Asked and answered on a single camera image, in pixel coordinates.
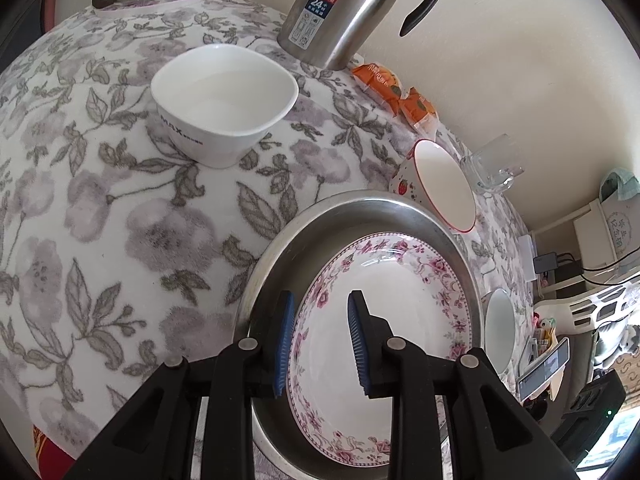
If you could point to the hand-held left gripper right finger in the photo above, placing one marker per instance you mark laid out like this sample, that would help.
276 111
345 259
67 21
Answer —
357 340

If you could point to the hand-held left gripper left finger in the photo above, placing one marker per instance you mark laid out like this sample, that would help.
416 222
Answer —
283 345

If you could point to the pink floral round plate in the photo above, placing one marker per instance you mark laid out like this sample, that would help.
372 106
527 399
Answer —
400 285

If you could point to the stainless steel basin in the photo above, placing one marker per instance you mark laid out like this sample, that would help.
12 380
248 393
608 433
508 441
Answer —
300 240

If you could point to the light blue bowl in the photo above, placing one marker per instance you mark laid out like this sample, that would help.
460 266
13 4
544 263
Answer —
500 325

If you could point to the strawberry print bowl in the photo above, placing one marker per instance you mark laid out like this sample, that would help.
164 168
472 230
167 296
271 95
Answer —
445 185

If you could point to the smartphone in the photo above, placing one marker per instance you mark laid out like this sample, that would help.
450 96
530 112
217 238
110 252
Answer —
542 370

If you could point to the white power strip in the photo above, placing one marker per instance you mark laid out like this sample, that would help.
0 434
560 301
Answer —
527 260

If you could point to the colourful small container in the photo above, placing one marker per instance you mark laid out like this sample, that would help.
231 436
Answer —
547 335

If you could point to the black charger adapter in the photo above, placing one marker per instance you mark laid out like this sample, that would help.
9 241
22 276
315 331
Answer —
545 262

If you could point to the white lattice chair back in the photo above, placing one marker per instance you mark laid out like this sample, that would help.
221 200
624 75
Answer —
565 310

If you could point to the clear glass mug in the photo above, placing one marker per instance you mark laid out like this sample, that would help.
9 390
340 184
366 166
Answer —
495 165

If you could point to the grey floral tablecloth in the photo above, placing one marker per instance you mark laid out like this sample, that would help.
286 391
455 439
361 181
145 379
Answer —
100 210

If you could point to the orange snack packet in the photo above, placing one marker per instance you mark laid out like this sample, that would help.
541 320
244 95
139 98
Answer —
377 85
419 107

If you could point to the black electronic device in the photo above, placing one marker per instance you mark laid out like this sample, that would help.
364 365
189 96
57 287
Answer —
590 410

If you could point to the red patterned cloth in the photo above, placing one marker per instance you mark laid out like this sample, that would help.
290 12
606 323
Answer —
50 452

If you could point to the small white square bowl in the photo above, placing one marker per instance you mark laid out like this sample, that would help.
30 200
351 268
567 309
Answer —
220 90

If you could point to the white embroidered cloth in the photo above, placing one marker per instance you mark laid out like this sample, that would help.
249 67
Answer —
620 230

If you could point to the green cloth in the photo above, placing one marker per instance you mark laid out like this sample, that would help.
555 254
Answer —
617 182

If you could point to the stainless steel thermos jug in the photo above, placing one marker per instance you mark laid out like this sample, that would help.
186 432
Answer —
340 10

